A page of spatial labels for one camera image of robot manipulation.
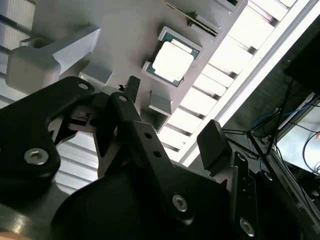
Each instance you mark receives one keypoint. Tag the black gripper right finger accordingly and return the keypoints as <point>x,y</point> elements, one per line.
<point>215,147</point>

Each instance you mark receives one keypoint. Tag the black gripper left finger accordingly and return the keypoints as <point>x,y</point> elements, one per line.
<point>27,140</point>

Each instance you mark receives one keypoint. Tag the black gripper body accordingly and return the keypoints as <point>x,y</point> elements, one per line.
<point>120,207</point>

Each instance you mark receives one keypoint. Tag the silver topped cpu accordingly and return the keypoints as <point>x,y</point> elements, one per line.
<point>172,60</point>

